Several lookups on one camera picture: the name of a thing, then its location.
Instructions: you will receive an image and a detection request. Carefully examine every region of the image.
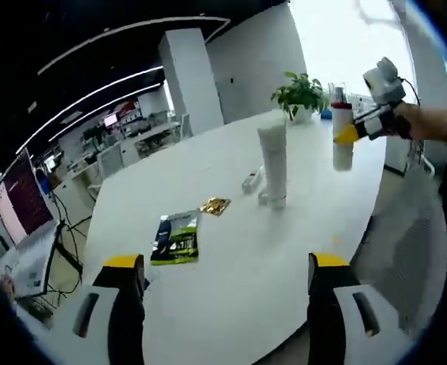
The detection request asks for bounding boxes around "gold skincare sachet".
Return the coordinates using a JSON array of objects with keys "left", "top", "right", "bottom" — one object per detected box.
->
[{"left": 200, "top": 196, "right": 233, "bottom": 216}]

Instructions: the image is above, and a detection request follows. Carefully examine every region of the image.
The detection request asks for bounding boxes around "person's right hand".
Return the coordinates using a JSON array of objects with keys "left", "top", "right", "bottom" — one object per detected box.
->
[{"left": 388, "top": 101, "right": 424, "bottom": 141}]

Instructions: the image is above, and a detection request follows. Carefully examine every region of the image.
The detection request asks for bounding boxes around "open laptop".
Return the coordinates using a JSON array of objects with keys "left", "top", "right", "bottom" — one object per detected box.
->
[{"left": 0, "top": 150, "right": 59, "bottom": 300}]

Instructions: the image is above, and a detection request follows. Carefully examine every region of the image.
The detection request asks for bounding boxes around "green black skincare sachet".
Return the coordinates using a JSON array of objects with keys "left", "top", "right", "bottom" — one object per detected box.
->
[{"left": 149, "top": 209, "right": 202, "bottom": 266}]

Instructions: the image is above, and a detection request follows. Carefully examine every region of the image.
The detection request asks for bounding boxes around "large red-collar skincare bottle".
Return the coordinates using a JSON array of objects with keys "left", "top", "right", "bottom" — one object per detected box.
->
[{"left": 331, "top": 85, "right": 357, "bottom": 173}]

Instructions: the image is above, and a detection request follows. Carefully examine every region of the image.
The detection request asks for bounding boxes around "potted green plant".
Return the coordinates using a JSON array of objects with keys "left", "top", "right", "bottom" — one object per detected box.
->
[{"left": 271, "top": 71, "right": 329, "bottom": 123}]

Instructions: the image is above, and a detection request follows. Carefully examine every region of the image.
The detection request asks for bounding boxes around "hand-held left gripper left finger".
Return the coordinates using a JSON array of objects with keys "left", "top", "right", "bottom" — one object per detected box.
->
[{"left": 62, "top": 253, "right": 147, "bottom": 365}]

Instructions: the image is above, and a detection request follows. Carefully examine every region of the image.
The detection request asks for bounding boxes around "large window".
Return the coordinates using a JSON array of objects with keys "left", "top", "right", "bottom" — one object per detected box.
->
[{"left": 290, "top": 0, "right": 414, "bottom": 115}]

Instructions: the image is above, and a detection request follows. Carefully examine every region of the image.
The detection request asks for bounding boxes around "white mesh office chair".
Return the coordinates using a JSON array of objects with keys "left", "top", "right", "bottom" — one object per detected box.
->
[{"left": 350, "top": 178, "right": 447, "bottom": 339}]

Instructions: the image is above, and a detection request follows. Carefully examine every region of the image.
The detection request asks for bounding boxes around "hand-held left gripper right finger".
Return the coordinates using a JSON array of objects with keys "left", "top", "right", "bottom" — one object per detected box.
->
[{"left": 306, "top": 251, "right": 409, "bottom": 365}]

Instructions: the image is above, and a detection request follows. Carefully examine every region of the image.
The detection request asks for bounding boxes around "white skincare tube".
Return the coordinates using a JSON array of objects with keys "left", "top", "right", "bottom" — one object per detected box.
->
[{"left": 256, "top": 117, "right": 289, "bottom": 211}]

